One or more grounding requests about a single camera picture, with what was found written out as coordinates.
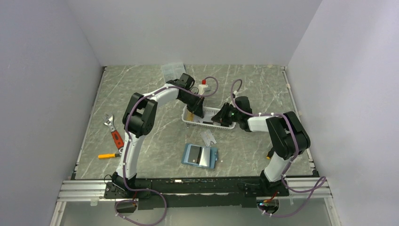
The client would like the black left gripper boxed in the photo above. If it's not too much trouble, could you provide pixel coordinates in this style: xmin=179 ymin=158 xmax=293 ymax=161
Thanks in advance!
xmin=179 ymin=92 xmax=205 ymax=119

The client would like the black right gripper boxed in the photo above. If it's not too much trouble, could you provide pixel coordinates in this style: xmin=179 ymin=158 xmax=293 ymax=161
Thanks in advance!
xmin=211 ymin=103 xmax=241 ymax=126

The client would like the white plastic basket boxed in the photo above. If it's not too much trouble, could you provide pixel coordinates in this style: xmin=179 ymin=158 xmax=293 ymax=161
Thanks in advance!
xmin=181 ymin=106 xmax=236 ymax=130

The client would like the white printed VIP card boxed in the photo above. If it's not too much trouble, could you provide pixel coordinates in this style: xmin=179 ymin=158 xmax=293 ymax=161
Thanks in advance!
xmin=200 ymin=129 xmax=217 ymax=146

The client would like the black credit card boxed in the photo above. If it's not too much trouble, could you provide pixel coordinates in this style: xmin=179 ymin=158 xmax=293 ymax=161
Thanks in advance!
xmin=187 ymin=145 xmax=202 ymax=164

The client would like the blue card holder wallet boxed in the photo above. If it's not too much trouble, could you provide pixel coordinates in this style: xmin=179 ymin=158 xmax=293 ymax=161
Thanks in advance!
xmin=181 ymin=143 xmax=218 ymax=169

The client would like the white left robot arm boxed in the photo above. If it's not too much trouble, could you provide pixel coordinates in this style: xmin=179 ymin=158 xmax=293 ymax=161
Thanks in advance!
xmin=112 ymin=73 xmax=204 ymax=198

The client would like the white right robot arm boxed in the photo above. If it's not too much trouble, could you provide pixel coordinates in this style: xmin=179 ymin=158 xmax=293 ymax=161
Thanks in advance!
xmin=211 ymin=96 xmax=311 ymax=195

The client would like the clear plastic screw box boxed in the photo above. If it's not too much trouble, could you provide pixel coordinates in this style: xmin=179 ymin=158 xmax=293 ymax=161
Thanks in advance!
xmin=161 ymin=62 xmax=186 ymax=83

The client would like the yellow black screwdriver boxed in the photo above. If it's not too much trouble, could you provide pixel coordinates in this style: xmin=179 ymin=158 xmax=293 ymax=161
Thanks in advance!
xmin=266 ymin=149 xmax=274 ymax=160

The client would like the orange utility knife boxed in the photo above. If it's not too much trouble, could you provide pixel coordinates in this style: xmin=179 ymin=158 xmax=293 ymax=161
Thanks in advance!
xmin=103 ymin=113 xmax=124 ymax=153

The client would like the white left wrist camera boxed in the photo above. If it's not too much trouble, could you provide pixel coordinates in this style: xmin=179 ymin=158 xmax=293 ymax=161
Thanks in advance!
xmin=197 ymin=79 xmax=211 ymax=97

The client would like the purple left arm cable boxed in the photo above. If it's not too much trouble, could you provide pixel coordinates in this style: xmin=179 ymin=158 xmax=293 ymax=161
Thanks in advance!
xmin=122 ymin=76 xmax=219 ymax=225

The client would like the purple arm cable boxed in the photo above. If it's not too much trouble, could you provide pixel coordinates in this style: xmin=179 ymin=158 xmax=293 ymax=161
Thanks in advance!
xmin=230 ymin=78 xmax=327 ymax=194
xmin=122 ymin=76 xmax=219 ymax=225

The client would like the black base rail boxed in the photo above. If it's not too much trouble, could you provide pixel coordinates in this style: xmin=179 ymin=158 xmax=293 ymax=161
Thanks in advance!
xmin=104 ymin=176 xmax=289 ymax=210

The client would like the orange handled screwdriver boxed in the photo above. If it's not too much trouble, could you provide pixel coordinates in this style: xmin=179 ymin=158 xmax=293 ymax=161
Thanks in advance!
xmin=98 ymin=153 xmax=121 ymax=159

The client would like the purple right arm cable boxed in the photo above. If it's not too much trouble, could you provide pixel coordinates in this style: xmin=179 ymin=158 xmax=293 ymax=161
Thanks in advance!
xmin=230 ymin=78 xmax=327 ymax=194

